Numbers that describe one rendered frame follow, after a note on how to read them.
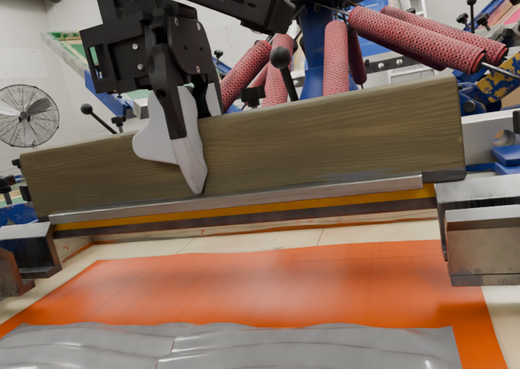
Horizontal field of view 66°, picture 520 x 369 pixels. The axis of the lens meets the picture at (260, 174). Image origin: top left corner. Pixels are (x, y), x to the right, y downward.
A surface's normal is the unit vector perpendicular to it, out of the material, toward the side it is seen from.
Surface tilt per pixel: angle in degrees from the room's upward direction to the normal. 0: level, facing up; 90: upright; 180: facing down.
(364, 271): 0
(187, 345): 33
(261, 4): 89
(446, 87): 90
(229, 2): 89
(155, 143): 85
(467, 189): 45
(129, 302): 0
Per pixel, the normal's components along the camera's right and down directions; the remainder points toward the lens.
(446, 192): -0.34, -0.50
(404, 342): -0.39, -0.68
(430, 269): -0.19, -0.96
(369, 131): -0.29, 0.25
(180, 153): -0.23, 0.48
